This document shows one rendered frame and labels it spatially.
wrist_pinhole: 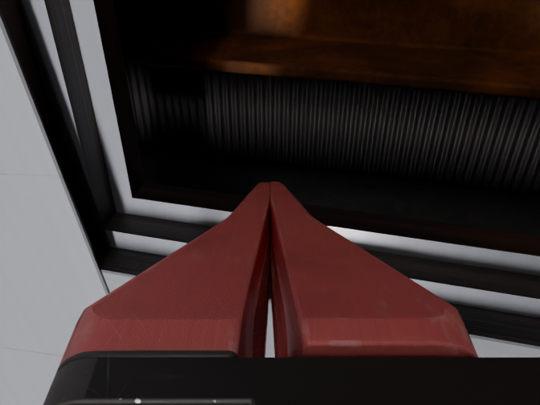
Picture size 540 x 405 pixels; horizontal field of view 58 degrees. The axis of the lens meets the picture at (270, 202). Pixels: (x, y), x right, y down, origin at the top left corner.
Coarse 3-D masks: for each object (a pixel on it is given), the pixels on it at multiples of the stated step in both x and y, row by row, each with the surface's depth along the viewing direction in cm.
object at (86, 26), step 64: (0, 0) 11; (64, 0) 12; (64, 64) 13; (64, 128) 14; (128, 128) 15; (128, 192) 16; (192, 192) 16; (128, 256) 16; (384, 256) 15; (448, 256) 14; (512, 256) 14; (512, 320) 14
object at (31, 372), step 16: (0, 352) 19; (16, 352) 19; (32, 352) 19; (0, 368) 20; (16, 368) 20; (32, 368) 20; (48, 368) 19; (0, 384) 21; (16, 384) 21; (32, 384) 20; (48, 384) 20; (0, 400) 22; (16, 400) 21; (32, 400) 21
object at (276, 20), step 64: (128, 0) 27; (192, 0) 26; (256, 0) 26; (320, 0) 25; (384, 0) 24; (448, 0) 23; (512, 0) 23; (192, 64) 24; (256, 64) 23; (320, 64) 23; (384, 64) 23; (448, 64) 23; (512, 64) 23
